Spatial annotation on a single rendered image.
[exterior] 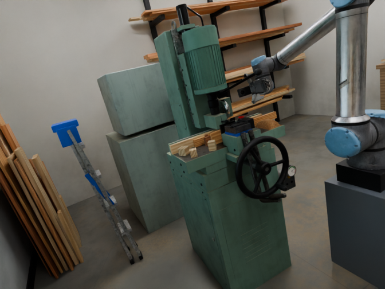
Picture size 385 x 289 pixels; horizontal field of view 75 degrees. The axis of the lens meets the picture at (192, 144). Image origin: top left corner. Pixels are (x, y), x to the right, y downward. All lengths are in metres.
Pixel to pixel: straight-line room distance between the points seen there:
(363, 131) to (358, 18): 0.45
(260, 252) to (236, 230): 0.25
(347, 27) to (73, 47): 2.98
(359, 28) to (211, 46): 0.60
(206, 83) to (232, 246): 0.87
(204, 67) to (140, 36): 2.54
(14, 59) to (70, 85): 0.61
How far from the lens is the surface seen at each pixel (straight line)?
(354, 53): 1.25
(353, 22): 1.25
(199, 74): 1.29
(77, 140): 1.82
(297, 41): 1.56
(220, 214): 1.35
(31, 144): 3.54
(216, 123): 1.34
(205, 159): 1.21
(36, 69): 3.52
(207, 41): 1.28
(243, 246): 1.53
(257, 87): 1.38
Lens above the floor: 1.29
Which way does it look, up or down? 16 degrees down
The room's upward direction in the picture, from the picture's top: 14 degrees counter-clockwise
